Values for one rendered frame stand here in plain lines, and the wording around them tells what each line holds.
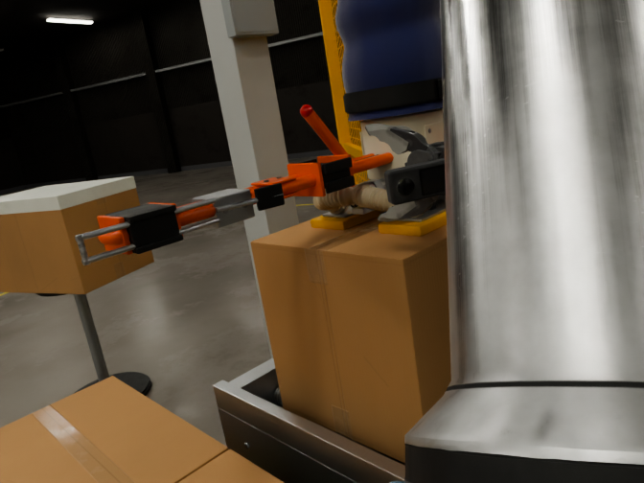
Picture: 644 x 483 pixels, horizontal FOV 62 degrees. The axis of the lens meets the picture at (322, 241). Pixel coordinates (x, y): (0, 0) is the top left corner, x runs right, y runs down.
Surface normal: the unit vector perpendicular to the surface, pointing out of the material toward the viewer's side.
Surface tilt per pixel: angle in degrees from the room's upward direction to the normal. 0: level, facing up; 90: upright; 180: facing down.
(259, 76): 90
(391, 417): 90
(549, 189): 56
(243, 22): 90
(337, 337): 90
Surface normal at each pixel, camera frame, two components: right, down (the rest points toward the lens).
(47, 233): -0.43, 0.29
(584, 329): -0.49, -0.29
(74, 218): 0.89, -0.03
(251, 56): 0.69, 0.07
